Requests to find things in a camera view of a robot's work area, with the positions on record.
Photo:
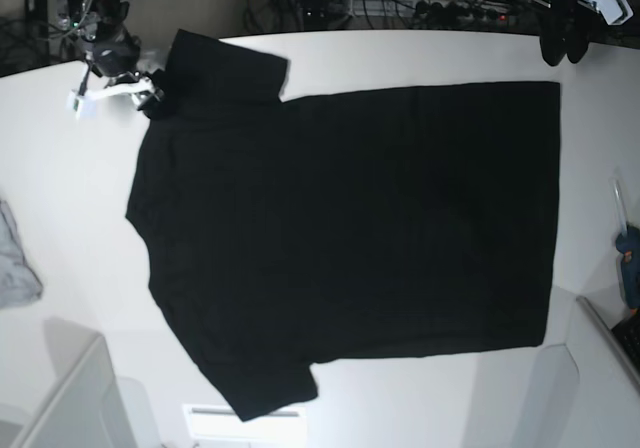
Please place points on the black T-shirt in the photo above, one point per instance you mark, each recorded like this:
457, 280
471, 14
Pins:
401, 222

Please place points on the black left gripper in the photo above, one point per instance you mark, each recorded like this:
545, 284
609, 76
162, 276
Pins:
557, 27

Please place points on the power strip with plugs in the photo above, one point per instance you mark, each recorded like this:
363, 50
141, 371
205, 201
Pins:
465, 9

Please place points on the black keyboard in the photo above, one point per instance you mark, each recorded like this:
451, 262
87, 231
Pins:
627, 333

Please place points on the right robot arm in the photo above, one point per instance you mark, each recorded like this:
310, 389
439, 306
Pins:
99, 19

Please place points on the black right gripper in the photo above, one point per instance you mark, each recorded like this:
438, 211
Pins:
119, 55

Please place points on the grey cloth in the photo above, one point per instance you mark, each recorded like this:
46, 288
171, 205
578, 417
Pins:
20, 286

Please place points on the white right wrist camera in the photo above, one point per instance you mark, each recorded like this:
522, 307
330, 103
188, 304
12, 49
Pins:
84, 105

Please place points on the blue glue gun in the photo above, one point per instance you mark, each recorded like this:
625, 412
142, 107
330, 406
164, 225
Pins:
626, 242

